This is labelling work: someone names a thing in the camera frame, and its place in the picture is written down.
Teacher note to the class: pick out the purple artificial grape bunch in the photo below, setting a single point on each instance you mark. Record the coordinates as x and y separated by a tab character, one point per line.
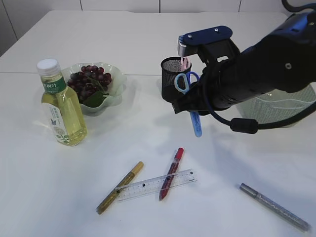
92	85

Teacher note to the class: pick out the red glitter pen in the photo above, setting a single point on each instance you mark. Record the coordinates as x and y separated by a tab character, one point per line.
169	178

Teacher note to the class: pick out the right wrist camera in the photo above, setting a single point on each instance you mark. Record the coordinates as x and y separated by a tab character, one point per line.
188	43

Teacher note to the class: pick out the light green wavy plate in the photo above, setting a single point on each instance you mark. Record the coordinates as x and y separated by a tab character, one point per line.
116	89

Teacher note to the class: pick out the gold glitter pen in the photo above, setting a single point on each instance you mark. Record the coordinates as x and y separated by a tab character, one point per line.
109	199

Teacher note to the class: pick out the pink capped scissors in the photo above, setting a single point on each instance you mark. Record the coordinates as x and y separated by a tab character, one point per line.
185	63

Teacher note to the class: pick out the green woven plastic basket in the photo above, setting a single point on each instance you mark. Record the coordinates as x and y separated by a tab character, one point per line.
276	105

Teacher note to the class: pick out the transparent plastic ruler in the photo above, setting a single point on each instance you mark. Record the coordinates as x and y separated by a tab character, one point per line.
151	186

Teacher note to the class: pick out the blue capped scissors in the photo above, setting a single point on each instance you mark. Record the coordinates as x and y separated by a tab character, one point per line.
194	115

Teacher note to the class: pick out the black mesh pen holder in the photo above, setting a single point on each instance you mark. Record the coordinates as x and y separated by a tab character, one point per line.
170	68

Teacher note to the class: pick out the silver glitter pen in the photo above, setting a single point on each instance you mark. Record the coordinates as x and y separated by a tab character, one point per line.
276	208

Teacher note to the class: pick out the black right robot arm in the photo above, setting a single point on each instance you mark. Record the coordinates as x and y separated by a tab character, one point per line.
285	60

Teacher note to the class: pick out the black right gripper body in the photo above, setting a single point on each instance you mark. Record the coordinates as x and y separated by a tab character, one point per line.
219	59

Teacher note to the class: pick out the green tea plastic bottle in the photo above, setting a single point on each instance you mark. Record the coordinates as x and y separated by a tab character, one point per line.
61	104

